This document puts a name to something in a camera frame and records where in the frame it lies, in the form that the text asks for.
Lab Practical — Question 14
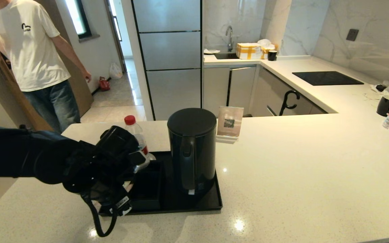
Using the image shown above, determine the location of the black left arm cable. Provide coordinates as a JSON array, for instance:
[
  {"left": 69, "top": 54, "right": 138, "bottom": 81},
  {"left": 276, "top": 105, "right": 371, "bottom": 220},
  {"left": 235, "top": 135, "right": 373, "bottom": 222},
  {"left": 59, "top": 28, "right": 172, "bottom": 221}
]
[{"left": 80, "top": 189, "right": 119, "bottom": 237}]

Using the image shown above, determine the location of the black compartment organizer box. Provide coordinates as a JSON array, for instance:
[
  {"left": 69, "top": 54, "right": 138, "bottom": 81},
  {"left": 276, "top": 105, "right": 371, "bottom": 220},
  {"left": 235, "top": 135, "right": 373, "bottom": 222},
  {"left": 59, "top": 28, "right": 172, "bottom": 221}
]
[{"left": 127, "top": 159, "right": 163, "bottom": 210}]

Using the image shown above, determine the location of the brown wooden door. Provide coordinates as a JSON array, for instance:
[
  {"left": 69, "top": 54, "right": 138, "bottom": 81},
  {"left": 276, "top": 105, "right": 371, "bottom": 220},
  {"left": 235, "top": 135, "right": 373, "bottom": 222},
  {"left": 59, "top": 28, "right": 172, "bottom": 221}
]
[{"left": 0, "top": 0, "right": 94, "bottom": 134}]

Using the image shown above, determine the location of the chrome kitchen faucet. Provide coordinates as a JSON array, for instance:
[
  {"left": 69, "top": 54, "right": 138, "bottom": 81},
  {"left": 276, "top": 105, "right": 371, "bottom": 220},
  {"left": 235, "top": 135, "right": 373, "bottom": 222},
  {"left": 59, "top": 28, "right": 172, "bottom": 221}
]
[{"left": 225, "top": 26, "right": 234, "bottom": 52}]

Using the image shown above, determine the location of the black mug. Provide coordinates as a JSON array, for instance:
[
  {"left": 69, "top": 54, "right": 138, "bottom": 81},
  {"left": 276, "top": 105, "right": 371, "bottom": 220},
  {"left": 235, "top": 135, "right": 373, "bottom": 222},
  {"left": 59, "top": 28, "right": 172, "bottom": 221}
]
[{"left": 376, "top": 94, "right": 389, "bottom": 117}]

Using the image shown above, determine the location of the white plastic bag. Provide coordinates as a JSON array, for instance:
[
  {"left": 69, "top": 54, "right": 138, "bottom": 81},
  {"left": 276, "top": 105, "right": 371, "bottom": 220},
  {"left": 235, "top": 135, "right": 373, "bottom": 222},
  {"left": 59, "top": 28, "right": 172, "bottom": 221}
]
[{"left": 109, "top": 62, "right": 123, "bottom": 80}]

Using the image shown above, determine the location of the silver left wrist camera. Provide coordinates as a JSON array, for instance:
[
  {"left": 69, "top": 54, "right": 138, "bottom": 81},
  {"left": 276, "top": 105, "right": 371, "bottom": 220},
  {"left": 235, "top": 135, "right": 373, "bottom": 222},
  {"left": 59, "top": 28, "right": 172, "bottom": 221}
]
[{"left": 127, "top": 151, "right": 150, "bottom": 173}]

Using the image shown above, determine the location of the acrylic QR code sign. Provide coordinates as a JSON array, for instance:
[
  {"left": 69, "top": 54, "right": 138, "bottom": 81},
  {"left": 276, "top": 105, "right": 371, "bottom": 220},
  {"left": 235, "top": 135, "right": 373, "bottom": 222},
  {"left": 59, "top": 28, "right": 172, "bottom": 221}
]
[{"left": 216, "top": 106, "right": 244, "bottom": 144}]

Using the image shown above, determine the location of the black rectangular serving tray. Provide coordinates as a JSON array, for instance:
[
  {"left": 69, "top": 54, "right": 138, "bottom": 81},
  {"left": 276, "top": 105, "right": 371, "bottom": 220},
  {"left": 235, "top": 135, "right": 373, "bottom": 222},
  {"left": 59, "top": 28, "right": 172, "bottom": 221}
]
[{"left": 98, "top": 151, "right": 223, "bottom": 217}]

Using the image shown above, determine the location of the silver refrigerator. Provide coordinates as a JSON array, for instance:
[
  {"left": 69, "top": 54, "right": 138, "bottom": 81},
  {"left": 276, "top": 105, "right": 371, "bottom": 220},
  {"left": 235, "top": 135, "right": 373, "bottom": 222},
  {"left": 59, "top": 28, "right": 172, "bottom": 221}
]
[{"left": 131, "top": 0, "right": 204, "bottom": 121}]

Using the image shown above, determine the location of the grey kitchen base cabinet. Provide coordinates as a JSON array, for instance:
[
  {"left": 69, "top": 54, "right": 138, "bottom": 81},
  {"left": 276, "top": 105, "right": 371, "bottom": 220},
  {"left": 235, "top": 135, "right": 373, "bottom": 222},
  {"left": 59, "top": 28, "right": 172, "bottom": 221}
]
[{"left": 204, "top": 65, "right": 328, "bottom": 117}]

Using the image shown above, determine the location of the black curved hook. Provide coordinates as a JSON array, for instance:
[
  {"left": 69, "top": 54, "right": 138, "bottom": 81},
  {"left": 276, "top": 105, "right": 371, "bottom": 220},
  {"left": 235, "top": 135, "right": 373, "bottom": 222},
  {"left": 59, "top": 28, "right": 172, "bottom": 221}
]
[{"left": 279, "top": 90, "right": 301, "bottom": 116}]

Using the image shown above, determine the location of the crumpled clear plastic wrap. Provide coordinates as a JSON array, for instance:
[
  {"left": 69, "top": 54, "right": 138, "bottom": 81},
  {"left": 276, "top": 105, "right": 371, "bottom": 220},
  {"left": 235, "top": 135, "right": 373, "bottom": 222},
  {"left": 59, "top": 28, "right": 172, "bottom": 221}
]
[{"left": 370, "top": 81, "right": 389, "bottom": 96}]

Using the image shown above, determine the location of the black induction cooktop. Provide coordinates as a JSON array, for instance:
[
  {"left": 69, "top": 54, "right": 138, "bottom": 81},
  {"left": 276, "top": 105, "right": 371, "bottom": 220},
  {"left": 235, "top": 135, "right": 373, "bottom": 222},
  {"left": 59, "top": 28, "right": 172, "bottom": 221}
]
[{"left": 292, "top": 71, "right": 364, "bottom": 86}]

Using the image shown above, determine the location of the black electric kettle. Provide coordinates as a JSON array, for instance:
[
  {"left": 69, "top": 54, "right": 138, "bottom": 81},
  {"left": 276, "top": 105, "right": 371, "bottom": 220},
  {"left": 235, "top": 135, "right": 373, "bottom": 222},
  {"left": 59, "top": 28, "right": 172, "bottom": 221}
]
[{"left": 167, "top": 108, "right": 217, "bottom": 195}]

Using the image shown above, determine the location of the large carton with yellow tape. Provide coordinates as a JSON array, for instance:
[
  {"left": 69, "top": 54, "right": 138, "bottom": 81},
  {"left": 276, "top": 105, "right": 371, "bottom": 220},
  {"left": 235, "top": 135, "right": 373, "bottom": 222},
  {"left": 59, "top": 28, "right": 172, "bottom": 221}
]
[{"left": 236, "top": 43, "right": 263, "bottom": 60}]

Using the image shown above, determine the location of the person in white t-shirt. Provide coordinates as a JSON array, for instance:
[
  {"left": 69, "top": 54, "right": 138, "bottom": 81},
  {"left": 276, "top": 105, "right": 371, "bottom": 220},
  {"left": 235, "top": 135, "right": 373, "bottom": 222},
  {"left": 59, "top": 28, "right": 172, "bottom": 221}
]
[{"left": 0, "top": 0, "right": 92, "bottom": 134}]

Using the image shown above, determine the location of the black framed window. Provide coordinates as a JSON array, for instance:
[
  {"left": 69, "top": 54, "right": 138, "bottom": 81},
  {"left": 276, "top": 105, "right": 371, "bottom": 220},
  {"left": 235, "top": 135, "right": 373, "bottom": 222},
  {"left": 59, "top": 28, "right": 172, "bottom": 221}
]
[{"left": 64, "top": 0, "right": 100, "bottom": 43}]

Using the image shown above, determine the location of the dark kitchen sink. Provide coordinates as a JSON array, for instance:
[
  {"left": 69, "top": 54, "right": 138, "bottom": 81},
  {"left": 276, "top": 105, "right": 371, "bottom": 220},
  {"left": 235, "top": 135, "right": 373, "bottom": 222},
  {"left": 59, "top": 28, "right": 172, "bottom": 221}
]
[{"left": 214, "top": 52, "right": 239, "bottom": 60}]

